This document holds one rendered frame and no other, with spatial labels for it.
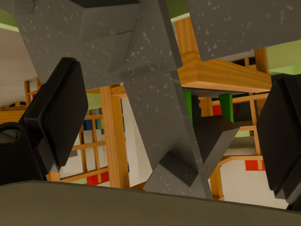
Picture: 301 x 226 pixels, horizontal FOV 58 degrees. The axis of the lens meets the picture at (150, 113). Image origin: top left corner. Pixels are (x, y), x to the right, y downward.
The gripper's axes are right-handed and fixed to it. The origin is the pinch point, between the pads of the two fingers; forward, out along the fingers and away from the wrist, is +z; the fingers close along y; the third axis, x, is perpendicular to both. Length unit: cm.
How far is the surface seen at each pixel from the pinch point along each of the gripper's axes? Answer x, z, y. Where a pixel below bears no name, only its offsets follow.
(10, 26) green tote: -5.5, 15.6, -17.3
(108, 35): -0.4, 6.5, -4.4
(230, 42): -0.8, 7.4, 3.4
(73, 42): -3.8, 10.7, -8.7
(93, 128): -426, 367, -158
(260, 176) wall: -493, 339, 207
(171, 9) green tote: -5.2, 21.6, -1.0
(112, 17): 0.6, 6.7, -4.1
